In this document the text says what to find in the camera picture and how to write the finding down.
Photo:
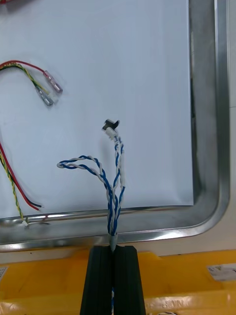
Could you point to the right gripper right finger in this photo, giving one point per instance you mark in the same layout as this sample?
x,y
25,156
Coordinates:
x,y
129,283

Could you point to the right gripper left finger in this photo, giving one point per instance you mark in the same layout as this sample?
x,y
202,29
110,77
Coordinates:
x,y
98,283

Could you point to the steel tray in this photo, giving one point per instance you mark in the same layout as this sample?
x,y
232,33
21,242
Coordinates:
x,y
209,123

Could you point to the yellow-orange plastic bin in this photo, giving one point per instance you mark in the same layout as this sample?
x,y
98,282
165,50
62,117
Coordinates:
x,y
184,283

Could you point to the white paper sheet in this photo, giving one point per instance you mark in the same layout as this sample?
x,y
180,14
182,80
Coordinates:
x,y
123,73

